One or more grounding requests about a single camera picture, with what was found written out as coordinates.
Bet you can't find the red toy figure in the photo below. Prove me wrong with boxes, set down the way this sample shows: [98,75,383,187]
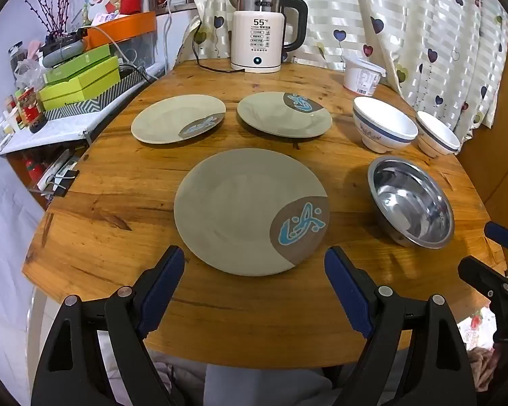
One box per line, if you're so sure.
[23,156,43,187]

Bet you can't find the white bowl with blue stripe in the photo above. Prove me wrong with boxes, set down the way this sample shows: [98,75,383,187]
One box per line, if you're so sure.
[352,96,419,154]
[416,111,462,158]

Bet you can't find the heart patterned curtain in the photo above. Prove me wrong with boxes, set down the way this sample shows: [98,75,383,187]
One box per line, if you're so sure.
[185,0,508,144]

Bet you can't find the white shelf board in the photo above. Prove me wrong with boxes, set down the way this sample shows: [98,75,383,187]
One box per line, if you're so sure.
[0,61,170,157]

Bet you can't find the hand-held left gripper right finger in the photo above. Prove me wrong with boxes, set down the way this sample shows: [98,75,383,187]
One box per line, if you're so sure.
[324,245,478,406]

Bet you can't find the clear plastic bag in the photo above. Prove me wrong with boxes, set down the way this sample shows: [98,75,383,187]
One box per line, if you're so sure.
[15,57,47,89]

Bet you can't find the zigzag patterned box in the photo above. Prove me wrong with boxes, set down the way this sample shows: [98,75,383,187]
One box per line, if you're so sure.
[44,65,162,121]

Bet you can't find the purple decorative branches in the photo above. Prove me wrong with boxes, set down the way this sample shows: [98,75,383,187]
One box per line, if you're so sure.
[17,0,83,35]

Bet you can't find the black kettle power cord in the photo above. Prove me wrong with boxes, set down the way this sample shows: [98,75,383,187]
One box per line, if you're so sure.
[193,19,234,70]

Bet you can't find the dark glass jar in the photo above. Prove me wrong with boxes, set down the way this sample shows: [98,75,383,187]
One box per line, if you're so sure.
[8,42,26,77]

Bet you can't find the beige plate with blue motif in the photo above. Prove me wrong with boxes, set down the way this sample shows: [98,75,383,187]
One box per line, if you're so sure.
[131,94,227,144]
[236,91,333,139]
[173,148,331,277]

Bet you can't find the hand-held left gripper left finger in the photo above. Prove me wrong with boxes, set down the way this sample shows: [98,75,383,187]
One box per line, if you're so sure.
[30,244,186,406]

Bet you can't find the clear box with orange lid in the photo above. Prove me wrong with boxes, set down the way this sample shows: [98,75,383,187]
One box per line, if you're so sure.
[85,11,158,72]

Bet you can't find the white cable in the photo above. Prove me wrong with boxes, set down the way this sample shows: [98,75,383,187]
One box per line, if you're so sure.
[164,0,174,74]
[87,25,123,58]

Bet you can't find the pink fuzzy cloth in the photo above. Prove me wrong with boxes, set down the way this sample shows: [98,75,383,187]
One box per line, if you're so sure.
[466,347,502,394]

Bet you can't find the cream electric kettle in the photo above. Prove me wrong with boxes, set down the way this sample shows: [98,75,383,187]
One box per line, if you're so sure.
[227,0,309,72]

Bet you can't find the grey handheld device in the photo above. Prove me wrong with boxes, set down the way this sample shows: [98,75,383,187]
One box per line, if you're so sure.
[41,36,87,68]

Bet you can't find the stainless steel bowl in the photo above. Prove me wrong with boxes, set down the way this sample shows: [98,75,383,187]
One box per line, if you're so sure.
[367,155,455,249]

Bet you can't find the white plastic tub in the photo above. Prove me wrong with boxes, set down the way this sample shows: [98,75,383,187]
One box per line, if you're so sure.
[343,56,386,97]

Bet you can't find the lime green box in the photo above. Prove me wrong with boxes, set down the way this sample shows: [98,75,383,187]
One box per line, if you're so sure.
[38,56,121,111]

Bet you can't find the small white bottles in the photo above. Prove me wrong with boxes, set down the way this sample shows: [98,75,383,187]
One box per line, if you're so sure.
[0,93,22,136]

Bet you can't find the red figurine can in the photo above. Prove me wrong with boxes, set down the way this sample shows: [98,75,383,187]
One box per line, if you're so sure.
[17,88,43,133]

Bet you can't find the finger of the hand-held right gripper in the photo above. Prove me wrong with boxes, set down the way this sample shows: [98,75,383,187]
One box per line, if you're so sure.
[484,221,508,263]
[458,256,508,305]

